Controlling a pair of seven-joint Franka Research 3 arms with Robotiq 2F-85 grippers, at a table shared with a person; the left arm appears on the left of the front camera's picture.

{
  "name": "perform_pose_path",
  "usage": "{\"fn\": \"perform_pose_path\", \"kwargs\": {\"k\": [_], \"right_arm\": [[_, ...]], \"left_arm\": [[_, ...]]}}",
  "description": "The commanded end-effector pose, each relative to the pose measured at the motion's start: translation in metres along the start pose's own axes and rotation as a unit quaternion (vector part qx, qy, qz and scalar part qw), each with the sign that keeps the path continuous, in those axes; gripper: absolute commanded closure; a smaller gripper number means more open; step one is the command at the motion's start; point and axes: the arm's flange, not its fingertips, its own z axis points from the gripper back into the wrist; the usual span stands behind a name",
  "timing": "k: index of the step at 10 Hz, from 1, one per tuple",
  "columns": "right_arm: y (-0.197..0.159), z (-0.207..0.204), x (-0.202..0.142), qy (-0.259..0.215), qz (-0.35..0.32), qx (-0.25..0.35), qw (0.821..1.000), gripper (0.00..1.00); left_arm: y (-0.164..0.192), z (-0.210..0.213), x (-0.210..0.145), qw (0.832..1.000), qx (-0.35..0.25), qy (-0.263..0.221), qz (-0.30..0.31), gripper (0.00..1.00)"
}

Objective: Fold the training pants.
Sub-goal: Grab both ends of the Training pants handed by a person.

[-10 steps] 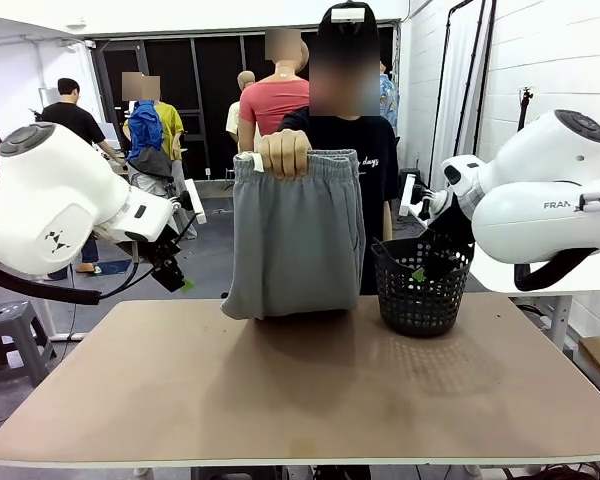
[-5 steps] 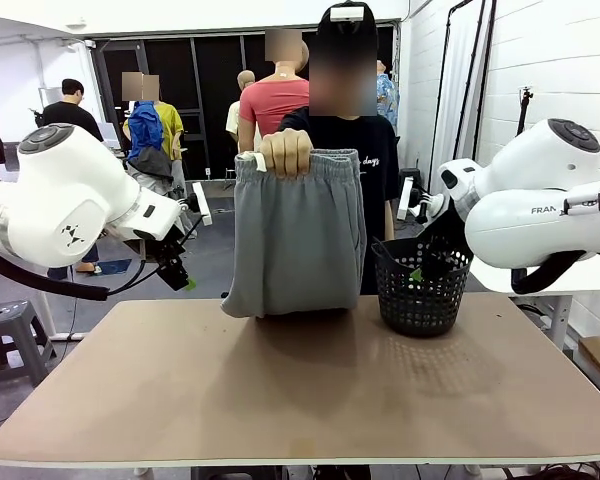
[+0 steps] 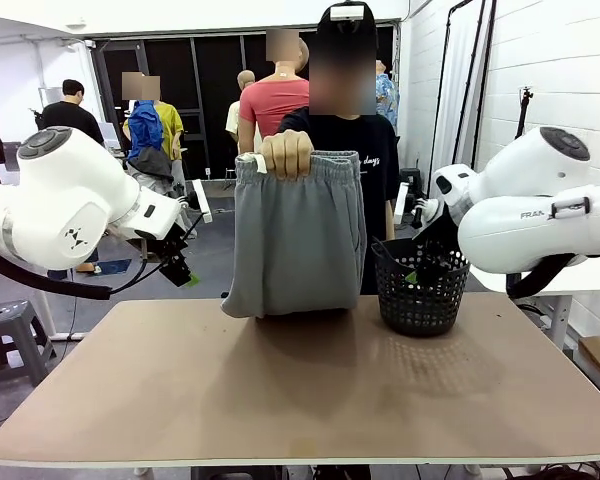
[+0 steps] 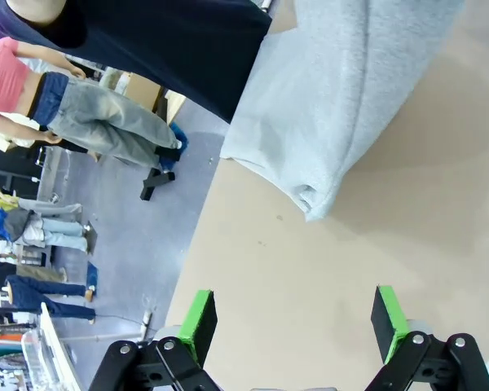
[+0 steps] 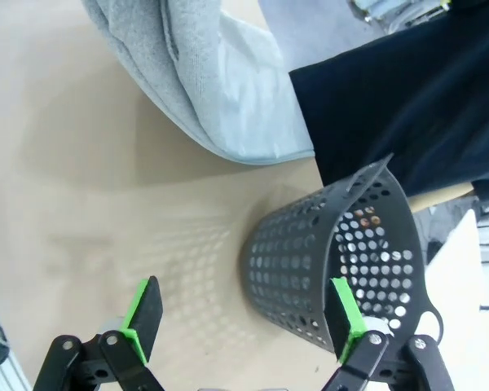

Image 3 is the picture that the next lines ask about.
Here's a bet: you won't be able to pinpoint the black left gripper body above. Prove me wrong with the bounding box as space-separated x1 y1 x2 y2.
158 253 192 288

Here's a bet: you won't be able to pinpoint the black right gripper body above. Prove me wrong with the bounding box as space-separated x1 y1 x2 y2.
412 205 461 251

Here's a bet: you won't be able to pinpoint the grey training pants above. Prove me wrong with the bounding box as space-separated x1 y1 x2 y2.
220 150 369 320

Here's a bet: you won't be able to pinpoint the person's right hand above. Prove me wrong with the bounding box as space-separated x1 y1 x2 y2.
258 128 315 182

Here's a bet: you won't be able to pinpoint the dark grey perforated plastic basket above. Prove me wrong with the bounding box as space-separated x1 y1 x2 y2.
370 235 472 337

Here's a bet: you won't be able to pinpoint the blue item on floor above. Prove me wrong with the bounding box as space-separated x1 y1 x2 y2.
98 258 131 276

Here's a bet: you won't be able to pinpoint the person in black t-shirt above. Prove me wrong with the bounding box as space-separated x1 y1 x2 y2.
275 4 401 296

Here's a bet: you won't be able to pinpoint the white side table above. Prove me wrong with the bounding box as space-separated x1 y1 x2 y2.
469 259 600 351

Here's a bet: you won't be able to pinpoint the black tripod stand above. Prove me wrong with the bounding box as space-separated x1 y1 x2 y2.
514 85 536 141

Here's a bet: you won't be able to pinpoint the mannequin in blue patterned shirt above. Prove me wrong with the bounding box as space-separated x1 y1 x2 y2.
374 59 401 134

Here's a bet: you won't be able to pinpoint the figure in yellow shirt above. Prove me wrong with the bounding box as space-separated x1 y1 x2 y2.
142 74 186 186

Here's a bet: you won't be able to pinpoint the mannequin in cream shirt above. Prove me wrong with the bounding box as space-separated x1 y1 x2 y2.
224 69 257 154

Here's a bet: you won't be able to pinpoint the grey plastic stool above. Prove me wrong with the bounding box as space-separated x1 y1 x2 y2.
0 299 59 399

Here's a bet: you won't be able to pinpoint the bystander in black t-shirt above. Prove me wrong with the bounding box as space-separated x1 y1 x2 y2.
35 78 105 146

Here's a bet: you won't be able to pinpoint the mannequin in red shirt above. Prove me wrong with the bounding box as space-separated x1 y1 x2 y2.
238 29 314 154

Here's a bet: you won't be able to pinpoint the black cap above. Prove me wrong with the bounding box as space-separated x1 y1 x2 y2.
315 2 379 51

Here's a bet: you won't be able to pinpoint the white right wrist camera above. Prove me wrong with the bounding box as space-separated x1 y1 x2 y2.
393 182 439 229

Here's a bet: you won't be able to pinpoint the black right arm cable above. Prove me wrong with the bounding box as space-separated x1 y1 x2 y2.
504 252 589 300

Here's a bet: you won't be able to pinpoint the white head-mounted camera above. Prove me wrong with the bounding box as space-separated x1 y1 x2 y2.
328 2 372 24

